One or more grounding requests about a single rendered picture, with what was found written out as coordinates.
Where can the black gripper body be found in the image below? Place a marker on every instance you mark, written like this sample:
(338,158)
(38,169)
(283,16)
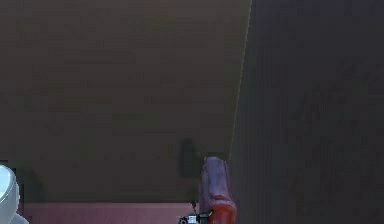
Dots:
(183,221)

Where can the white round object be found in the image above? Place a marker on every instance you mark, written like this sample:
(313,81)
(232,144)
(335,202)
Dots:
(7,195)

